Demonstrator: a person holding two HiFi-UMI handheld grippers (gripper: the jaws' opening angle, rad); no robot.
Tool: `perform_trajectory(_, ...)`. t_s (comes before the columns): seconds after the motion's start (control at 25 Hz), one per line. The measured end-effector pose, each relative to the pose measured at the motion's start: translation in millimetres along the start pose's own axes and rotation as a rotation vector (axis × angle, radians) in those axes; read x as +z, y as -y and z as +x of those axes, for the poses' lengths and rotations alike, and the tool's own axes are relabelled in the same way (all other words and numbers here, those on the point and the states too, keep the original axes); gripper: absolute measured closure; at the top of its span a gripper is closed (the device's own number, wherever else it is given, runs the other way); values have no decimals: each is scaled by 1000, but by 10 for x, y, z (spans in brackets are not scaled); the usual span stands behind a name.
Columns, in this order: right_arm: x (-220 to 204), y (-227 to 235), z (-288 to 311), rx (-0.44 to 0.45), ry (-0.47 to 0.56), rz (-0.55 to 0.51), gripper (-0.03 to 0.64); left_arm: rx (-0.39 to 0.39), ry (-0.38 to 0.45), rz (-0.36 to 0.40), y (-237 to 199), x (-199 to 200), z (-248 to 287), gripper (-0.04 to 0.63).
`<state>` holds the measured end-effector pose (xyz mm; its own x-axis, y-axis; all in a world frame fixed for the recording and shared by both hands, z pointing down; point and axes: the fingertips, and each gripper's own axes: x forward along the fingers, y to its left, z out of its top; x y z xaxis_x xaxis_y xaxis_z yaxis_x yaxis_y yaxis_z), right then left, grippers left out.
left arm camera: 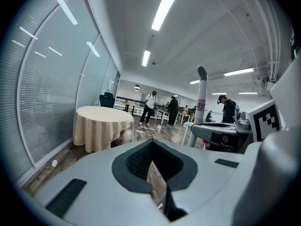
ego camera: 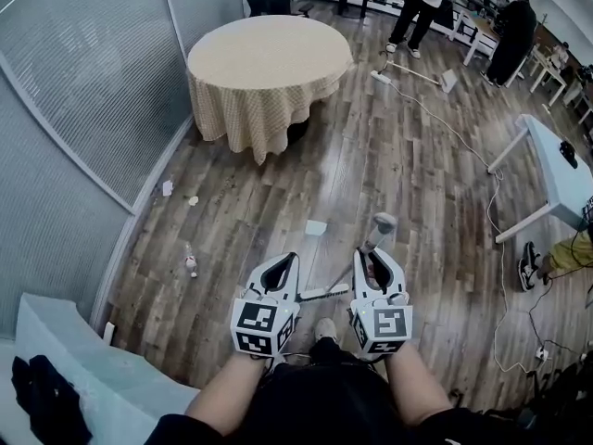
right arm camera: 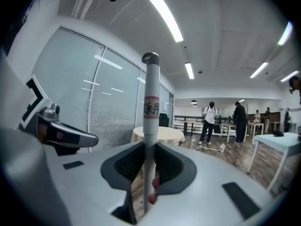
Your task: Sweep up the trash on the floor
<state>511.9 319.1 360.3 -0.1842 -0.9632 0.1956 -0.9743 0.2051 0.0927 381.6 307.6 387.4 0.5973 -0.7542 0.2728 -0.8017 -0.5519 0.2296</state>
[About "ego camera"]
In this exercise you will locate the glass partition blinds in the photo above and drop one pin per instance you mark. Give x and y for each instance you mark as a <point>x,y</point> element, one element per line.
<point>92,86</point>

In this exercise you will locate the white power strip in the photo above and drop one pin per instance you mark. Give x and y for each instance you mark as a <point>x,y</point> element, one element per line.
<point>381,76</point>

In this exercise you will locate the plastic bottle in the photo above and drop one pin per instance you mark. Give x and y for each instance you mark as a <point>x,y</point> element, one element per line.
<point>191,262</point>

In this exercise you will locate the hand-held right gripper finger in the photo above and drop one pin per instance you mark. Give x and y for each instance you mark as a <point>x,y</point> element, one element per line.
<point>396,278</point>
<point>359,276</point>

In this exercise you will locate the person's right forearm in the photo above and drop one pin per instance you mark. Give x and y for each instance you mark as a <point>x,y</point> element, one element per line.
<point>417,378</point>

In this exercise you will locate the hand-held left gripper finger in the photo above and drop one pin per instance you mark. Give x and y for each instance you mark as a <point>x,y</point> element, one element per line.
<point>293,283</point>
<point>256,277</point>

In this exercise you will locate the black round table base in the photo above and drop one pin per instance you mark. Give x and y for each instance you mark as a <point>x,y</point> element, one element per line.
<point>299,132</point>

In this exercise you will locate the beige checked tablecloth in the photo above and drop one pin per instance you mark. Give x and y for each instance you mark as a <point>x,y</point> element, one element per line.
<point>268,54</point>

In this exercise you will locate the white bench desk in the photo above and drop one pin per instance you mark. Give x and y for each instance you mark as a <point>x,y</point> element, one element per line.
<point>482,23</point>
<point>551,70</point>

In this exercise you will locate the person's left forearm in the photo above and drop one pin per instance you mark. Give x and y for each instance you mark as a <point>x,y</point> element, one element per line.
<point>222,387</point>

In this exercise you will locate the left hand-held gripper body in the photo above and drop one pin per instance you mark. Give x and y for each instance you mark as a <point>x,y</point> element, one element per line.
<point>259,327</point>

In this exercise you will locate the black device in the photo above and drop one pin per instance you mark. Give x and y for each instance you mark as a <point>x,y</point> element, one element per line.
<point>569,156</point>

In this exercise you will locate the person's white shoe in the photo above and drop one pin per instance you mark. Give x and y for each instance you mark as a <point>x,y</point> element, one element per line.
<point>325,329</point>

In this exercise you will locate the pale blue tablecloth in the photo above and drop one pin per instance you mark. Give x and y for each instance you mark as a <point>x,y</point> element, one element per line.
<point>69,332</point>

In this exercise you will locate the white plug adapter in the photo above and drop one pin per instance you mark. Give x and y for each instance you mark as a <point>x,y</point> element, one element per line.
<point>542,354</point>

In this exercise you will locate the black equipment stand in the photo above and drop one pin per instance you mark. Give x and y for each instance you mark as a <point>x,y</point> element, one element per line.
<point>574,387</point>

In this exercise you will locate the black garment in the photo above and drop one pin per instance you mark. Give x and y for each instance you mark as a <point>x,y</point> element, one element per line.
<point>46,401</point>

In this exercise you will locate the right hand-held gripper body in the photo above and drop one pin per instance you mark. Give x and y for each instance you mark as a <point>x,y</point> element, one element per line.
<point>387,325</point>

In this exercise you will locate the person's black clothing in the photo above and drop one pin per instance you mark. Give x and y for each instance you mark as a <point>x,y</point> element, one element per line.
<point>333,397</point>

